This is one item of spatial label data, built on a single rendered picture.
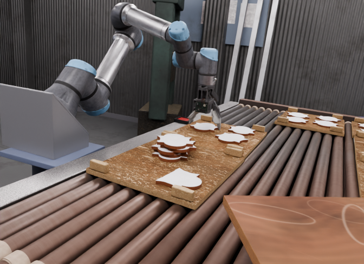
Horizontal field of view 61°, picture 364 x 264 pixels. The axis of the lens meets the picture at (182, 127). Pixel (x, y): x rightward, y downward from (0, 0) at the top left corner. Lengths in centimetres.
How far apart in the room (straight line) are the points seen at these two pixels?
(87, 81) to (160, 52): 251
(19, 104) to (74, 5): 455
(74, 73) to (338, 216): 100
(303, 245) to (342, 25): 397
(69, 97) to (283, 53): 347
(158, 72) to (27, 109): 267
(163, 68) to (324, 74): 203
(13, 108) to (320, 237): 107
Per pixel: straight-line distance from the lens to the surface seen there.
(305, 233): 53
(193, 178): 86
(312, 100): 437
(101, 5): 539
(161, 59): 374
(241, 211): 55
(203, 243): 67
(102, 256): 64
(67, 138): 121
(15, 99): 126
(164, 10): 376
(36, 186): 90
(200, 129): 137
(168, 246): 65
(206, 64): 131
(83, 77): 127
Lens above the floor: 130
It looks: 15 degrees down
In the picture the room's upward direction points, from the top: 5 degrees clockwise
